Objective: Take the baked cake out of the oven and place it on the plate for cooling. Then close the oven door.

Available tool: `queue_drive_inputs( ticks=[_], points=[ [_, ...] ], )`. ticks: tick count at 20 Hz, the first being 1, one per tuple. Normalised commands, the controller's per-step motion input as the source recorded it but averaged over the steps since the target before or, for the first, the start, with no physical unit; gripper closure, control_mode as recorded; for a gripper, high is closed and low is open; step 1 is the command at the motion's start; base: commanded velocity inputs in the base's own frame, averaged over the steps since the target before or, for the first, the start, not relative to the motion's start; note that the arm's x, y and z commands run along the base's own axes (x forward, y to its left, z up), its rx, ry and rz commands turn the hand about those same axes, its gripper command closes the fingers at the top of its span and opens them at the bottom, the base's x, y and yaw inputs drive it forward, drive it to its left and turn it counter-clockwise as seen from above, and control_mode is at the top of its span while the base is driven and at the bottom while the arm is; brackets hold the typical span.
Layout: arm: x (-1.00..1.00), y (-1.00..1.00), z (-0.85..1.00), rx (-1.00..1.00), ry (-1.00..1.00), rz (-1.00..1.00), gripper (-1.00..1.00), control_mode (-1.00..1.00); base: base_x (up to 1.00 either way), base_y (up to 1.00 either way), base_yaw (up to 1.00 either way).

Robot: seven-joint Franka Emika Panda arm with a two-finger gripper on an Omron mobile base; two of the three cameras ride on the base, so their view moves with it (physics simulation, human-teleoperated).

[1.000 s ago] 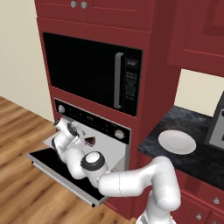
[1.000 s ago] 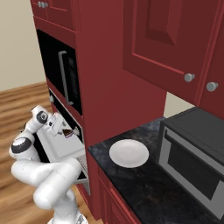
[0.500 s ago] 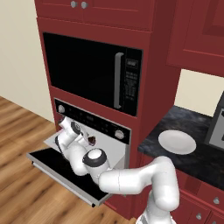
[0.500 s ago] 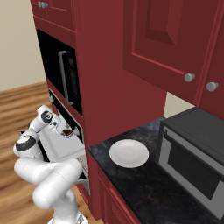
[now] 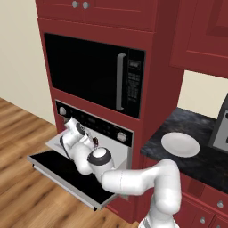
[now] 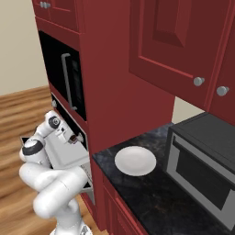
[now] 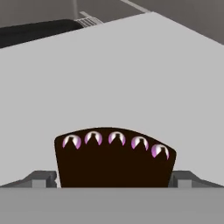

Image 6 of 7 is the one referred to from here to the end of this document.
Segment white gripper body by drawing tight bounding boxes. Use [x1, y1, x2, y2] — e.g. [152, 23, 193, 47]
[54, 127, 75, 145]

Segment grey oven door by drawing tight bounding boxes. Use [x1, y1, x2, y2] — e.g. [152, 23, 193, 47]
[19, 133, 90, 171]

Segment white round plate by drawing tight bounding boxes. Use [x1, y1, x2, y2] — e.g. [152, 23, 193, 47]
[114, 145, 158, 177]

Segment red small cupboard door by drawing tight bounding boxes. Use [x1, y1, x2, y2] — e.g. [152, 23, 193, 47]
[31, 0, 81, 33]

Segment black and silver toaster oven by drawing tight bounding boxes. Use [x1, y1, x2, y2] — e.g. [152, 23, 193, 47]
[162, 111, 235, 232]

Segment red tall cabinet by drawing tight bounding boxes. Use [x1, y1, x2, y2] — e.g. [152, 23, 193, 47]
[31, 0, 176, 232]

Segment black built-in microwave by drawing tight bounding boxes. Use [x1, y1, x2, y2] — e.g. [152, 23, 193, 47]
[38, 29, 88, 122]

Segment red base cupboards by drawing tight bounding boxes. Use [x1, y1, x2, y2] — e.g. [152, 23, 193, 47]
[101, 174, 150, 235]

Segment grey microwave handle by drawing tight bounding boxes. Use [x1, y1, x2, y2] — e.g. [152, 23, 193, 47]
[61, 52, 79, 111]

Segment red wall cupboard door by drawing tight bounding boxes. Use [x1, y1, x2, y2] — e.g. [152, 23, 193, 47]
[207, 12, 235, 127]
[128, 0, 235, 113]

